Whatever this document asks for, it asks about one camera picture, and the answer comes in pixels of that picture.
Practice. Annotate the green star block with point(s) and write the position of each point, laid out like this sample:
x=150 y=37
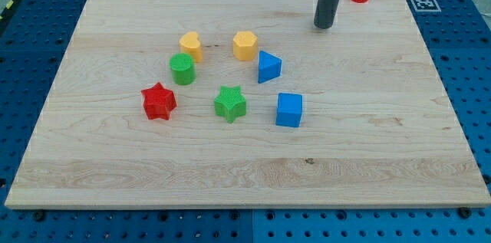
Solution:
x=230 y=103

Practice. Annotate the yellow heart block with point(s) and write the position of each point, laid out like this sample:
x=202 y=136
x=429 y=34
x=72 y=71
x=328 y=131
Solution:
x=190 y=44

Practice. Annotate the red star block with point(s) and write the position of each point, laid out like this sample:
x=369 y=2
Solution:
x=158 y=102

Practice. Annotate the blue cube block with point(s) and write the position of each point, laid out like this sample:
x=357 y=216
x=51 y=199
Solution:
x=289 y=110

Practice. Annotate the blue triangle block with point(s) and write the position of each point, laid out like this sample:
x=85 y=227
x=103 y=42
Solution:
x=269 y=67

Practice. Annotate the yellow hexagon block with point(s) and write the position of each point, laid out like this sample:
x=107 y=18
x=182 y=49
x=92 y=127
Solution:
x=245 y=45

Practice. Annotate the light wooden board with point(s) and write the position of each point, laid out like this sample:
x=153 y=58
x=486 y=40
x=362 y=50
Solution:
x=377 y=129

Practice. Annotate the green cylinder block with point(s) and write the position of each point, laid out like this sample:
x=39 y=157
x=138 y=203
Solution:
x=182 y=69

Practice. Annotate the white fiducial marker tag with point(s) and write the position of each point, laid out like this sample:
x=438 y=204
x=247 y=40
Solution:
x=425 y=5

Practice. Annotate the black bolt front left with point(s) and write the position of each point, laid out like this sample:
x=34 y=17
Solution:
x=39 y=215

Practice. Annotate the black bolt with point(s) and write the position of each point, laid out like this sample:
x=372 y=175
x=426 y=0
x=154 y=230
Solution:
x=464 y=212
x=39 y=215

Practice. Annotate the black bolt front right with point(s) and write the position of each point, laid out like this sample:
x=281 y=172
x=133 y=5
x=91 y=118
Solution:
x=464 y=212

